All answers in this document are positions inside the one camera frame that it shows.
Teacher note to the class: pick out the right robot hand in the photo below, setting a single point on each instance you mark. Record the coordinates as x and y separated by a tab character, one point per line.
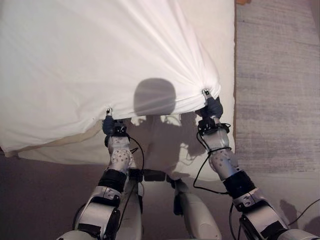
213	106

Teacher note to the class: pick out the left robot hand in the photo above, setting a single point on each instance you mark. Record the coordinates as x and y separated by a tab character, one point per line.
108	125

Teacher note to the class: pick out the white bed sheet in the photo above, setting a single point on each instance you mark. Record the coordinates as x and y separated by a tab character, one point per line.
75	62

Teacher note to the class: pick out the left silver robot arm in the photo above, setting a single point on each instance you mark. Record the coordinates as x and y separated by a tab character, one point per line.
110	190

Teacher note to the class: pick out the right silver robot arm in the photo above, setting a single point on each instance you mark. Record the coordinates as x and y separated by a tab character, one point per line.
240	180

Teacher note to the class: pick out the white mattress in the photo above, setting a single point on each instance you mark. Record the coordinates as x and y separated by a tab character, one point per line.
226	57

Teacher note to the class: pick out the grey woven rug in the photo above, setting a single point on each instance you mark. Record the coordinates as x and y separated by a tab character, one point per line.
277	87

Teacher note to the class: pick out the silver robot body and legs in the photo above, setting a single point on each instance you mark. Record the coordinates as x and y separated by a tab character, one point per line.
195	212

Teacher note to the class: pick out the small orange object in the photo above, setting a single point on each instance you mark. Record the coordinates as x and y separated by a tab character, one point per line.
244	1

